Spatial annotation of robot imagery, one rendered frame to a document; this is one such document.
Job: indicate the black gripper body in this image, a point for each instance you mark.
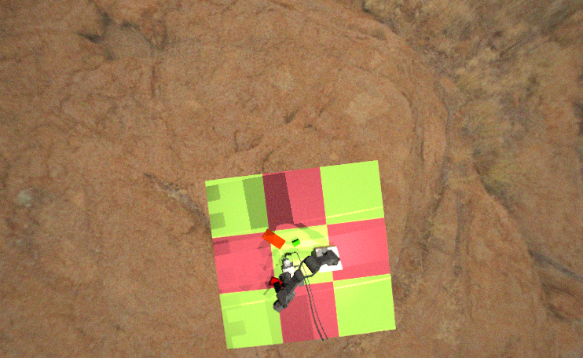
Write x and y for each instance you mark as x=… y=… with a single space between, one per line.
x=277 y=285

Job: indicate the red rectangular block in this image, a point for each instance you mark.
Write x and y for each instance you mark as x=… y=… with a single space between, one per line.
x=273 y=280

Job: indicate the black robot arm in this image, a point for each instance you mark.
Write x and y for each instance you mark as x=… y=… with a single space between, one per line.
x=286 y=294

